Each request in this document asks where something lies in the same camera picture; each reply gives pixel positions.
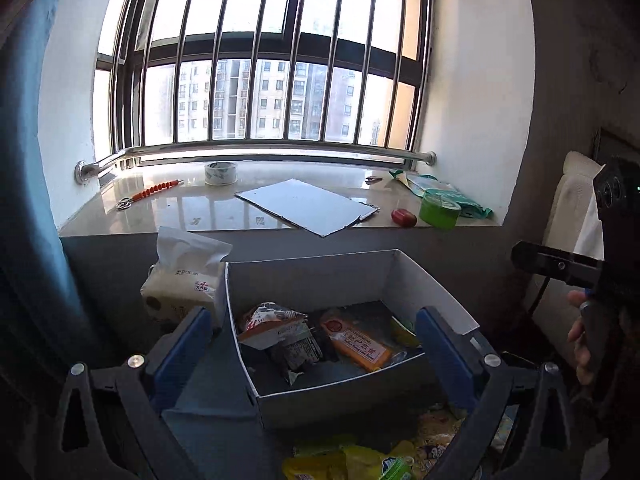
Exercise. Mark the steel window guard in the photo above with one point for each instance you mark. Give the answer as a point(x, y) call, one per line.
point(215, 150)

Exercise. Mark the white cardboard box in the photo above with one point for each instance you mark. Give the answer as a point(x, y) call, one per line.
point(320, 280)

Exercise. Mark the orange patterned snack packet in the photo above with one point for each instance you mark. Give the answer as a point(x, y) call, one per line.
point(440, 437)

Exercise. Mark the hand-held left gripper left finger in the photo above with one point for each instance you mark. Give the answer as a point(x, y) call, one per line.
point(185, 355)

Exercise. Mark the green tape roll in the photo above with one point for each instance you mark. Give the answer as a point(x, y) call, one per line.
point(439, 212)

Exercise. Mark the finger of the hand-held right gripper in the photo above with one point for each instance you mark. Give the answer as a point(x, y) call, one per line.
point(555, 262)

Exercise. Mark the small yellow snack packet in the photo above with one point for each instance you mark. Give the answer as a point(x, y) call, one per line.
point(402, 335)

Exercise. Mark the white tissue pack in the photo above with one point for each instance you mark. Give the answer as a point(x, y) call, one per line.
point(182, 287)

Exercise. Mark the white tape roll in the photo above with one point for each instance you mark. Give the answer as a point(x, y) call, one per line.
point(220, 174)

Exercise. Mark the wooden frame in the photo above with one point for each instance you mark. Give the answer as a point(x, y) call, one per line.
point(617, 142)

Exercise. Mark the small red object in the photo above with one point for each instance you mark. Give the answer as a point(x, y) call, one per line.
point(404, 217)

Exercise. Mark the grey black snack packet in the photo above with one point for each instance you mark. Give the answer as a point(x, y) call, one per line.
point(297, 352)

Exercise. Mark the person's right hand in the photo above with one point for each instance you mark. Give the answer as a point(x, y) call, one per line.
point(575, 350)

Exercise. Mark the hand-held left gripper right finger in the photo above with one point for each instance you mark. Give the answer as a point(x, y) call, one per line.
point(442, 360)

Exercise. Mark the green plastic bag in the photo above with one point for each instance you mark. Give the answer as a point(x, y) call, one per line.
point(450, 192)

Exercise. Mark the red white snack packet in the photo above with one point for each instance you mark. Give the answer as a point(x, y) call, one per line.
point(265, 322)

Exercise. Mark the white flat board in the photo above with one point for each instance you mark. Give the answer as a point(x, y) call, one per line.
point(305, 205)

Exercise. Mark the green snack packet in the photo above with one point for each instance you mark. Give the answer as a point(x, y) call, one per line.
point(397, 471)

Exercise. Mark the white chair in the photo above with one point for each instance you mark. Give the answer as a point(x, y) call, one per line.
point(560, 220)

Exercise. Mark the plain yellow snack packet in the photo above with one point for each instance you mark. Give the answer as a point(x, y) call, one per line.
point(312, 467)

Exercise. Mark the blue curtain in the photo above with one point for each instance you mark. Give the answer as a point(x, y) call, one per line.
point(35, 185)

